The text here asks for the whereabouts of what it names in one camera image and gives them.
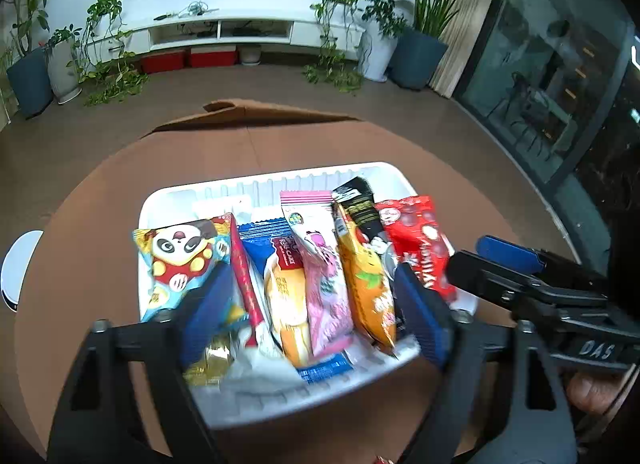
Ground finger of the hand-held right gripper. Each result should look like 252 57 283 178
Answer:
445 250 608 319
476 235 608 295

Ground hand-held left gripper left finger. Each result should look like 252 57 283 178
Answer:
47 261 236 464

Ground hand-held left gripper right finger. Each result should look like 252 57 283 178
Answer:
394 263 581 464

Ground red and white snack packet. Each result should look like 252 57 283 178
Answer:
220 213 281 360

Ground blue roll cake packet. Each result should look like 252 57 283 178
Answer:
237 218 353 385

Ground white plastic tray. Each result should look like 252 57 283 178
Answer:
136 161 478 431

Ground person's right hand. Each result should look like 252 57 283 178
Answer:
567 371 637 415

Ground orange snack packet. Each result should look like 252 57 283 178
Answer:
332 201 398 350

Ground panda print snack packet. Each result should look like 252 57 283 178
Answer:
132 218 251 339

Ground gold snack packet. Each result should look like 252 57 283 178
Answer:
182 329 236 389

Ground pink snack packet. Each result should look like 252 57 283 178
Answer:
279 190 355 359

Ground black snack packet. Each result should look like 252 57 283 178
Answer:
331 176 396 265

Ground glass sliding door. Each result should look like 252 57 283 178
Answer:
452 0 640 195

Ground white round stool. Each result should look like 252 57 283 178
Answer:
0 230 45 312

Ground brown cardboard sheet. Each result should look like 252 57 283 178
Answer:
152 100 361 133

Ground large dark blue pot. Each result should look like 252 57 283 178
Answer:
389 26 448 90

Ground beige curtain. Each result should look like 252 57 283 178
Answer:
430 0 506 99

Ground tall white plant pot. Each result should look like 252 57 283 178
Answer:
357 28 398 83

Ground trailing vine plant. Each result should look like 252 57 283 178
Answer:
47 0 149 107

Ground red storage box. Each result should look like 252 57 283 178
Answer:
141 50 188 74
189 45 237 68

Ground hanging vine plant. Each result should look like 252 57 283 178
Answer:
302 0 366 94

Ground bushy green plant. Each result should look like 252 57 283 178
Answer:
360 0 407 40

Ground blue plant pot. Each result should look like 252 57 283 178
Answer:
6 48 53 119

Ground white tv cabinet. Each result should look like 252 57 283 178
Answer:
122 14 366 62

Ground slender leafy plant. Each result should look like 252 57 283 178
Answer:
0 0 51 59

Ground tangled cables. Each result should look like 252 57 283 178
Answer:
155 1 221 20

